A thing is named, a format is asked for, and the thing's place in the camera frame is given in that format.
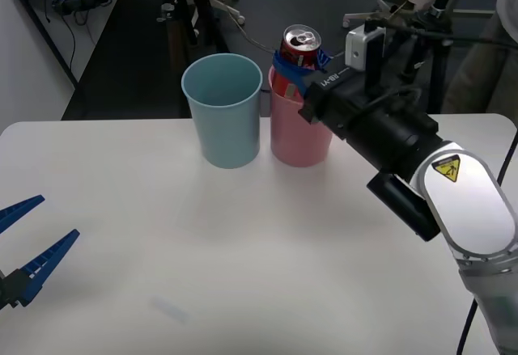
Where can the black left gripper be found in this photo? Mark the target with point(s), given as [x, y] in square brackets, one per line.
[3, 292]

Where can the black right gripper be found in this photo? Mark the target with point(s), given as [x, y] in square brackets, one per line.
[338, 100]

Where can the red drink can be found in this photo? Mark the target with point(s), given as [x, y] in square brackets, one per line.
[301, 39]

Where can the silver and black right arm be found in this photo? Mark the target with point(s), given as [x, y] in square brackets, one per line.
[465, 209]

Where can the pink plastic bin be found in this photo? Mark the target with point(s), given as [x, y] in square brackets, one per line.
[295, 140]

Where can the white wheeled chair base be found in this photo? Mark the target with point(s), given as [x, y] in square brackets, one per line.
[230, 11]

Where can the pale blue plastic bin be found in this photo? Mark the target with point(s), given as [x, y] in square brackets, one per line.
[226, 136]

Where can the black equipment stand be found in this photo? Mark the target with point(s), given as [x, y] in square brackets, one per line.
[202, 15]

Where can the person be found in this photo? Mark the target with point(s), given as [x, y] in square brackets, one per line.
[473, 80]

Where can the black camera tripod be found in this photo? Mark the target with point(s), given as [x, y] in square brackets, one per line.
[439, 80]

